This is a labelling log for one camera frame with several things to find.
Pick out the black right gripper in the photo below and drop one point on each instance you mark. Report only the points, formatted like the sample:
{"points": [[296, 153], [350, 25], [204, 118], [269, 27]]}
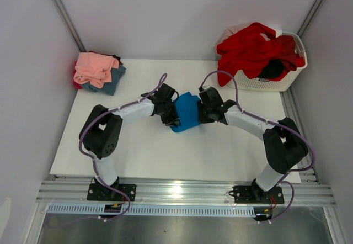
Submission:
{"points": [[202, 118]]}

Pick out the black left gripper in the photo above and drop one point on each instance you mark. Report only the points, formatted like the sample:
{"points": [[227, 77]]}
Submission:
{"points": [[173, 120]]}

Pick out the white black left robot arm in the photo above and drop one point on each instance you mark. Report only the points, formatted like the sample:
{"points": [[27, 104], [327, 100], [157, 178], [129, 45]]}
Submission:
{"points": [[99, 137]]}

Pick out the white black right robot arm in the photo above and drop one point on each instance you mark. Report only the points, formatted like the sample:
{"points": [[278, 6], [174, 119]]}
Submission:
{"points": [[283, 144]]}

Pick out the white perforated laundry basket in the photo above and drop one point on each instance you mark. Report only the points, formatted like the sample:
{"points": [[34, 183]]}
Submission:
{"points": [[262, 84]]}

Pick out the grey blue folded t shirt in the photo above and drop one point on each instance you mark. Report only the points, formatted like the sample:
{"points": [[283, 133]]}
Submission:
{"points": [[109, 88]]}

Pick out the black garment in basket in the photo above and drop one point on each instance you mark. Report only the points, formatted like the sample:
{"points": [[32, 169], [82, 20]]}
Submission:
{"points": [[274, 69]]}

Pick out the pale pink garment in basket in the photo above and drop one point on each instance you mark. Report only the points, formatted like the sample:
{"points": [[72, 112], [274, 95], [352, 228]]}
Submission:
{"points": [[232, 30]]}

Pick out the dark red folded t shirt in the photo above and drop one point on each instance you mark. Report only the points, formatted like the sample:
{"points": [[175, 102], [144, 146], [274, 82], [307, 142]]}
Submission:
{"points": [[75, 82]]}

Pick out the aluminium front rail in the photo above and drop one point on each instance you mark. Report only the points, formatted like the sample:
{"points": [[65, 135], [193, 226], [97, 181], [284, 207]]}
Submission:
{"points": [[178, 192]]}

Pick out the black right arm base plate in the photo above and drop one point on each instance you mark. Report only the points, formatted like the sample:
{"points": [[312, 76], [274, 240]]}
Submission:
{"points": [[246, 194]]}

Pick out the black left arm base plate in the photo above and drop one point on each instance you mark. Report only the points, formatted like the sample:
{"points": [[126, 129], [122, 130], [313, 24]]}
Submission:
{"points": [[98, 192]]}

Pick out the white slotted cable duct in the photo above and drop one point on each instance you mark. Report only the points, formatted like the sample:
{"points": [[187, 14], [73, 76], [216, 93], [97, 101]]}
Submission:
{"points": [[152, 210]]}

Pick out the aluminium corner post left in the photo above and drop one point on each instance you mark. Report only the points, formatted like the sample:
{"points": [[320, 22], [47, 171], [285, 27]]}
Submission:
{"points": [[63, 13]]}

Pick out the aluminium corner post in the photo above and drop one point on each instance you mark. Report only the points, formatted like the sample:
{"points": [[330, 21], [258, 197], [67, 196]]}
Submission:
{"points": [[63, 13], [309, 17]]}

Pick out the aluminium corner post right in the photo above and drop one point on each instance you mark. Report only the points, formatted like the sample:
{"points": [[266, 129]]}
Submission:
{"points": [[309, 17]]}

